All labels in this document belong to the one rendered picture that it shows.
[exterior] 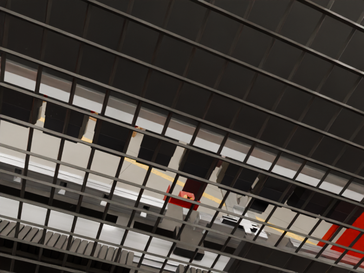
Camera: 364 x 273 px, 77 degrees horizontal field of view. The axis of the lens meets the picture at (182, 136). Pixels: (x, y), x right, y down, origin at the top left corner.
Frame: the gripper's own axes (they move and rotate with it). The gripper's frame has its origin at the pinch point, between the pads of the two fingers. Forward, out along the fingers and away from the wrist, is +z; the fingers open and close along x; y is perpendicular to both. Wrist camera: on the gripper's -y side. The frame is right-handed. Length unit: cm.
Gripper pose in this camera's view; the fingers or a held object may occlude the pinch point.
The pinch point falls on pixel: (242, 203)
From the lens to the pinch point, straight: 137.7
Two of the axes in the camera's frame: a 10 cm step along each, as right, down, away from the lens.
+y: 2.4, -2.6, -9.3
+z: -2.6, 9.1, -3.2
